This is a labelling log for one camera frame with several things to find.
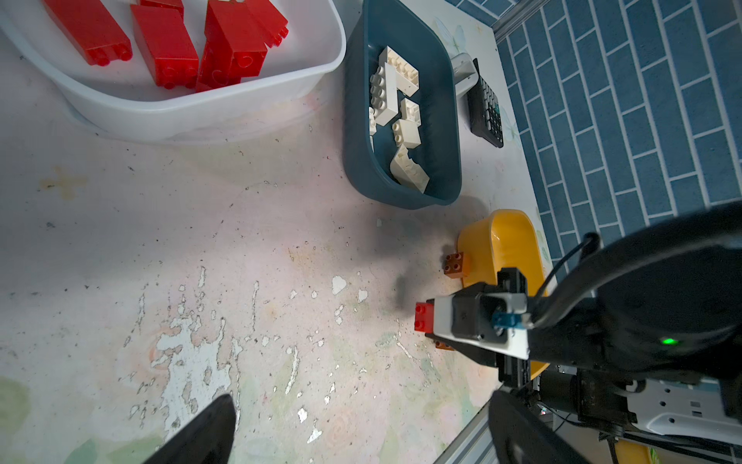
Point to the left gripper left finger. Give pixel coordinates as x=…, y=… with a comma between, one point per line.
x=208, y=438

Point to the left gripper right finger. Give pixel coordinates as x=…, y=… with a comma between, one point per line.
x=520, y=437

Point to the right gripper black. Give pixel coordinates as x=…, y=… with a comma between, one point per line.
x=510, y=279

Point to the red lego cluster brick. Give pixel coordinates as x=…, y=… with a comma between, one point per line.
x=424, y=317

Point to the brown lego brick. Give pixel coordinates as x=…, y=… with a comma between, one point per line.
x=457, y=265

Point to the cream lego brick bottom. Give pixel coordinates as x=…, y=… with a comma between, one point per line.
x=407, y=172

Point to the cream long lego brick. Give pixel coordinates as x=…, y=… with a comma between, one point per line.
x=407, y=76

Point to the white square lego brick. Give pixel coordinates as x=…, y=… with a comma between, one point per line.
x=406, y=134

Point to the long white lego brick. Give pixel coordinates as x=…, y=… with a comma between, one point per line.
x=384, y=94

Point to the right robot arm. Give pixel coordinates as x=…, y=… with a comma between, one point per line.
x=642, y=339

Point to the yellow plastic bin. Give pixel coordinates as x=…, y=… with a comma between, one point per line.
x=507, y=239

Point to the black calculator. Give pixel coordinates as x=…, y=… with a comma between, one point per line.
x=484, y=111

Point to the grey small box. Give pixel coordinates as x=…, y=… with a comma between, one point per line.
x=465, y=74

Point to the white plastic bin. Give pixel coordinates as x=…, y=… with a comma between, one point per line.
x=122, y=98

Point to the teal plastic bin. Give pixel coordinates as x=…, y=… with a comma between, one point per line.
x=368, y=147

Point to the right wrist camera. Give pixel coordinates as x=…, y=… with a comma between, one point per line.
x=486, y=317

